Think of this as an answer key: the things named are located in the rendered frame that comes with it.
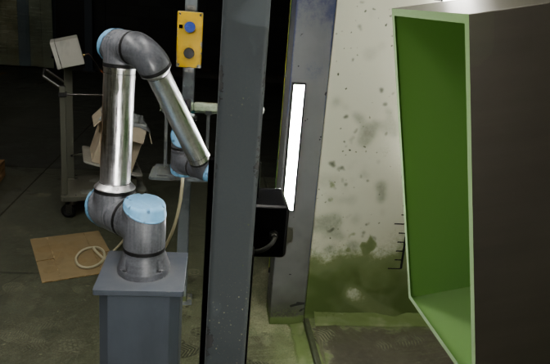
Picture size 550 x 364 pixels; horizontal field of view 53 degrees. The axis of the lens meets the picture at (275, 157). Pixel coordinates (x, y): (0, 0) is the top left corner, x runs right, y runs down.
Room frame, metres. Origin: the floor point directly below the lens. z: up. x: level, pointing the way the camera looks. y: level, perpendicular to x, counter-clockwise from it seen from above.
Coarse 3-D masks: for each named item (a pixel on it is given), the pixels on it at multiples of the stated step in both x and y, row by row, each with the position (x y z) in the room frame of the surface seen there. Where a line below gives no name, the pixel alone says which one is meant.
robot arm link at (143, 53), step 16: (128, 48) 1.85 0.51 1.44; (144, 48) 1.85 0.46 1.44; (160, 48) 1.89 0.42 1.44; (144, 64) 1.84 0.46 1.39; (160, 64) 1.86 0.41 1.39; (160, 80) 1.89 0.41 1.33; (160, 96) 1.91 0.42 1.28; (176, 96) 1.94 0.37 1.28; (176, 112) 1.95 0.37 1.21; (176, 128) 1.98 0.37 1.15; (192, 128) 2.01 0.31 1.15; (192, 144) 2.02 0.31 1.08; (192, 160) 2.05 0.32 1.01; (208, 160) 2.08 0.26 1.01; (192, 176) 2.13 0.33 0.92
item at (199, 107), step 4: (192, 104) 2.52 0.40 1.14; (196, 104) 2.53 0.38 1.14; (200, 104) 2.53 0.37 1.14; (204, 104) 2.53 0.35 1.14; (208, 104) 2.53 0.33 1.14; (212, 104) 2.54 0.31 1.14; (216, 104) 2.54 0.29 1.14; (160, 108) 2.51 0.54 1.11; (192, 108) 2.52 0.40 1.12; (196, 108) 2.52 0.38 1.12; (200, 108) 2.52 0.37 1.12; (204, 108) 2.53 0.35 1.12; (208, 108) 2.53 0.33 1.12; (212, 108) 2.53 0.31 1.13; (216, 108) 2.53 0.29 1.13; (196, 112) 2.53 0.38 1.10; (200, 112) 2.53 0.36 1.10; (204, 112) 2.53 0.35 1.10; (212, 112) 2.54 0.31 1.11; (216, 112) 2.54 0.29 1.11
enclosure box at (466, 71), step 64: (512, 0) 1.74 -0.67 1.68; (448, 64) 2.11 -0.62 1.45; (512, 64) 1.50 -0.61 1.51; (448, 128) 2.12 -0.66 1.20; (512, 128) 1.51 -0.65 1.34; (448, 192) 2.13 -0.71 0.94; (512, 192) 1.52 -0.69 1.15; (448, 256) 2.13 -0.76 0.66; (512, 256) 1.52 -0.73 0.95; (448, 320) 1.93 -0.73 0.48; (512, 320) 1.53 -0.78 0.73
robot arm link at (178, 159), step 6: (174, 150) 2.17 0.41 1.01; (180, 150) 2.16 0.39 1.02; (174, 156) 2.17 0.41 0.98; (180, 156) 2.16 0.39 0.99; (186, 156) 2.16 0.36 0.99; (174, 162) 2.17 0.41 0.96; (180, 162) 2.15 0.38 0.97; (174, 168) 2.17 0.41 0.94; (180, 168) 2.15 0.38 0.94; (174, 174) 2.17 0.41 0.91; (180, 174) 2.16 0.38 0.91; (186, 174) 2.15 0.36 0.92
